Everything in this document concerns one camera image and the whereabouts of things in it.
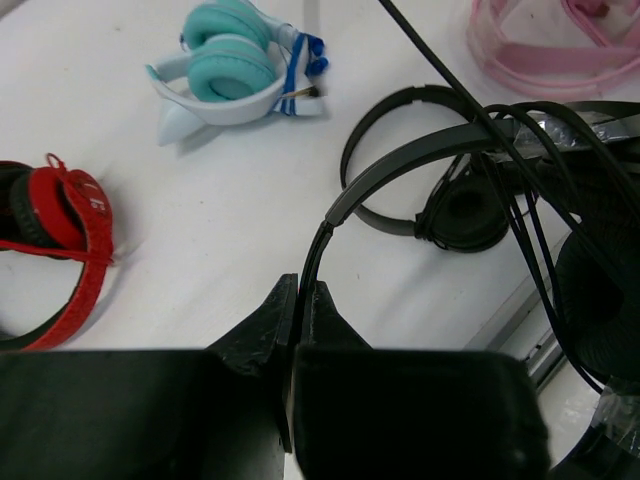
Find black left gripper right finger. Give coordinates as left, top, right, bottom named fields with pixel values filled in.
left=297, top=281, right=373, bottom=360

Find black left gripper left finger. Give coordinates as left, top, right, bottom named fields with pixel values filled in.
left=207, top=273, right=298, bottom=453

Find black taped headphones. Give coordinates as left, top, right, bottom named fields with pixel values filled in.
left=296, top=2, right=639, bottom=479

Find small black headphones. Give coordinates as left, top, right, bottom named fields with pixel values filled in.
left=339, top=85, right=509, bottom=253

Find red and black headphones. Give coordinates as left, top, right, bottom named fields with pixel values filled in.
left=1, top=153, right=114, bottom=352

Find teal and white headphones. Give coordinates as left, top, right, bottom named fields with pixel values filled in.
left=145, top=1, right=329, bottom=146

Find pink headphones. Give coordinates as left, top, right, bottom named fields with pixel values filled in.
left=466, top=1, right=639, bottom=100

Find aluminium table rail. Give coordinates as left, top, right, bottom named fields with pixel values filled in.
left=464, top=272, right=566, bottom=392

